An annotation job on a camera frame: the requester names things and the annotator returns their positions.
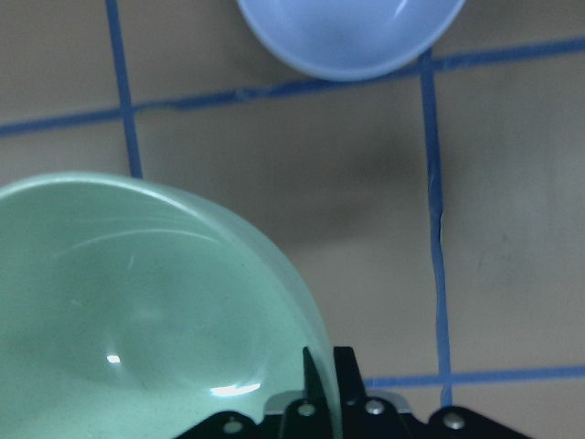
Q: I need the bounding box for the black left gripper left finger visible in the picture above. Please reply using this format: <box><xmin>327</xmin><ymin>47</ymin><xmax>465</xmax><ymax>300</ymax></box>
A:
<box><xmin>182</xmin><ymin>348</ymin><xmax>335</xmax><ymax>438</ymax></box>

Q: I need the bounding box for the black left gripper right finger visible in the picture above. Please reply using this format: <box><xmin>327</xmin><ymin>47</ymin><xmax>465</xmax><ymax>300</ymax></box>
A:
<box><xmin>334</xmin><ymin>347</ymin><xmax>525</xmax><ymax>438</ymax></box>

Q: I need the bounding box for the green bowl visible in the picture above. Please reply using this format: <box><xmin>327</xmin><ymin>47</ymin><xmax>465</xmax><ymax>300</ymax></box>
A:
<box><xmin>1</xmin><ymin>173</ymin><xmax>340</xmax><ymax>438</ymax></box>

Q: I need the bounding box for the blue bowl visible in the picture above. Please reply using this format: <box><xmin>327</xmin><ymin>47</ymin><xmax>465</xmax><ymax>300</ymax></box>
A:
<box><xmin>238</xmin><ymin>0</ymin><xmax>464</xmax><ymax>81</ymax></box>

